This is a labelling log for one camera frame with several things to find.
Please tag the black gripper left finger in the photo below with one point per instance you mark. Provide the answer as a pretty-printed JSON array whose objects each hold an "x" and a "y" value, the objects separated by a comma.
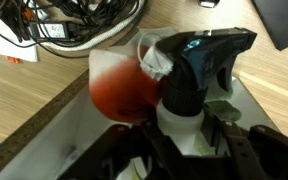
[{"x": 114, "y": 150}]

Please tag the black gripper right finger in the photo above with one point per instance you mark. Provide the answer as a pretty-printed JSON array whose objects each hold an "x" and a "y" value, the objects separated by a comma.
[{"x": 259, "y": 153}]

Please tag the white spray bottle black nozzle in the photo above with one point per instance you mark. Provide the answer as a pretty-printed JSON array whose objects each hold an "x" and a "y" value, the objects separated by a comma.
[{"x": 198, "y": 59}]

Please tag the green cloth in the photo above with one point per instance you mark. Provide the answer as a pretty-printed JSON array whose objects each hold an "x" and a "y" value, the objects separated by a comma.
[{"x": 221, "y": 109}]

